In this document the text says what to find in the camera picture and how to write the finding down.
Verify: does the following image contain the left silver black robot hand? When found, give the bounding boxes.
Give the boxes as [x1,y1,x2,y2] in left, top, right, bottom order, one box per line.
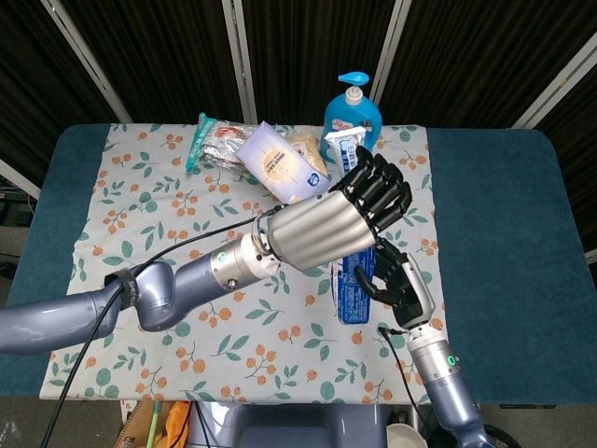
[254,145,413,273]

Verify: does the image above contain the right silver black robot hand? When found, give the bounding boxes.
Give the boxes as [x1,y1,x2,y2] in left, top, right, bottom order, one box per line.
[352,237,437,330]

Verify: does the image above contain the blue toothpaste carton box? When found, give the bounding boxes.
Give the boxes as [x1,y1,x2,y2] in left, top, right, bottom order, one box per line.
[329,246,377,329]

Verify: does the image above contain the blue white toothpaste tube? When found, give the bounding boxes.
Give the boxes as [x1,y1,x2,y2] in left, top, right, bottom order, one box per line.
[323,127,370,177]

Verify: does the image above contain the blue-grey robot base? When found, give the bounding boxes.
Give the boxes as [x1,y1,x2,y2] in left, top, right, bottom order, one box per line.
[188,401,389,448]

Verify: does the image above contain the lavender wet wipes pack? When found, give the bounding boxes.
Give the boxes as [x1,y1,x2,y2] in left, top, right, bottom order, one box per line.
[234,120,333,207]

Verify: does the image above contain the yellow noodle snack packet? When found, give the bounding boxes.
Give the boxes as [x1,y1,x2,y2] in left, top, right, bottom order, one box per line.
[284,132,329,177]

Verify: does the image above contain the blue pump detergent bottle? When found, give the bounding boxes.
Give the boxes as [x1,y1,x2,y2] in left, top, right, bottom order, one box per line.
[321,71,384,165]

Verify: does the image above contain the teal silver snack packet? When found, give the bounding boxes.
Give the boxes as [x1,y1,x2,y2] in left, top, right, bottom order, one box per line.
[185,111,258,176]

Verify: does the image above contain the white round bowl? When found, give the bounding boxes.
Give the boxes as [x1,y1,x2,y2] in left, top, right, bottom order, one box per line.
[385,421,426,448]

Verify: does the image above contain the floral orange-berry tablecloth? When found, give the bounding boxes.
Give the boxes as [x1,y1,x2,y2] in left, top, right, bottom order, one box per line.
[39,121,457,406]

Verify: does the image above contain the dark grey round object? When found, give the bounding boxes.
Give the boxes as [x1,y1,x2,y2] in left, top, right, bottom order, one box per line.
[482,421,520,448]

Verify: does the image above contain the black pleated curtain screen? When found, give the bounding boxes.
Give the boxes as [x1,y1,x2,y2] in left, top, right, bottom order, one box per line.
[0,0,597,262]

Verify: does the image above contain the orange plastic bag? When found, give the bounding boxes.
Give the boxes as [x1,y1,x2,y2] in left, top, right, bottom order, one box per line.
[165,400,193,448]

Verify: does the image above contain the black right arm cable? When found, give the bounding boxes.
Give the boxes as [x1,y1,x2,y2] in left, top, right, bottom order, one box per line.
[378,326,434,424]

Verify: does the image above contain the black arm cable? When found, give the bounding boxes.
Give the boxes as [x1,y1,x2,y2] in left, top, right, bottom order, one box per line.
[378,326,434,424]
[39,212,277,448]

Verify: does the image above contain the white screen frame post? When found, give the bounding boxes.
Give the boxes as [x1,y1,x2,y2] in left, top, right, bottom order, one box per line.
[0,158,42,201]
[40,0,133,124]
[511,45,597,130]
[221,0,258,126]
[369,0,412,104]

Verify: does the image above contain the black velcro arm strap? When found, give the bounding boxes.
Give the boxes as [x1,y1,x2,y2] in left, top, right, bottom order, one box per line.
[104,268,142,310]

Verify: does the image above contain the green stick handle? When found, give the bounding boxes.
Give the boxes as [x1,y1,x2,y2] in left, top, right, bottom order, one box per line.
[146,401,165,448]

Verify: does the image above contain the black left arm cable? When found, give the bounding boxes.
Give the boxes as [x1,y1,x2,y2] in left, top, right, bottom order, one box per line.
[39,212,277,448]

